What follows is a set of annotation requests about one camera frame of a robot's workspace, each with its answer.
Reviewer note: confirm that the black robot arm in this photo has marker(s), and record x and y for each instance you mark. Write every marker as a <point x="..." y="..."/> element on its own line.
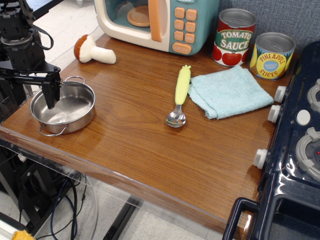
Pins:
<point x="16" y="22"/>

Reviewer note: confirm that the light blue folded cloth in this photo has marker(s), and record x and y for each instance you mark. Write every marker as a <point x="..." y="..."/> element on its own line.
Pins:
<point x="228" y="93"/>

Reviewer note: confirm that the black desk at left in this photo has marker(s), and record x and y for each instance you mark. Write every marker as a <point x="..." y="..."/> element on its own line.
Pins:
<point x="42" y="7"/>

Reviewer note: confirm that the pineapple slices can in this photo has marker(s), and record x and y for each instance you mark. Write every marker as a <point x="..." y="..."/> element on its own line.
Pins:
<point x="272" y="54"/>

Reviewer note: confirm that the tomato sauce can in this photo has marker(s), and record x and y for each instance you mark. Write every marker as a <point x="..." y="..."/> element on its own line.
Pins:
<point x="233" y="36"/>

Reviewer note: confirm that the dark blue toy stove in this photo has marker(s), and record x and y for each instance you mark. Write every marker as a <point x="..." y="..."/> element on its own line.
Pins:
<point x="288" y="206"/>

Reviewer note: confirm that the yellow fuzzy object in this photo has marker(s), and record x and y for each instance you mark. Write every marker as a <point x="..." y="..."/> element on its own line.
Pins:
<point x="22" y="235"/>

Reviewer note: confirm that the black table leg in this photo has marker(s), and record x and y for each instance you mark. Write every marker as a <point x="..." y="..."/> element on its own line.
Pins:
<point x="122" y="219"/>

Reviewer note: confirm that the spoon with yellow handle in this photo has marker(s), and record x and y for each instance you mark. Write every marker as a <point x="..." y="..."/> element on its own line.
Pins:
<point x="177" y="118"/>

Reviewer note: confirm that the silver steel bowl with handles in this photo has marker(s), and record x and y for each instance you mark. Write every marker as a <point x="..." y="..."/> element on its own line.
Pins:
<point x="74" y="111"/>

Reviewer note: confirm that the toy microwave oven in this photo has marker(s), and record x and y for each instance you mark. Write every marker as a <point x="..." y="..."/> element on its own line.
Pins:
<point x="174" y="26"/>

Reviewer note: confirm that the plush mushroom toy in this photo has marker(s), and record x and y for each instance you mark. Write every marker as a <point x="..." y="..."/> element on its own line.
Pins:
<point x="85" y="50"/>

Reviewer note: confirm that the clear acrylic table guard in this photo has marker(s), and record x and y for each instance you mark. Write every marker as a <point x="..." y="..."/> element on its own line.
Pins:
<point x="198" y="170"/>

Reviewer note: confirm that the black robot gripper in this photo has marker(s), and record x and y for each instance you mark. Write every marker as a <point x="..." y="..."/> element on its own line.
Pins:
<point x="26" y="63"/>

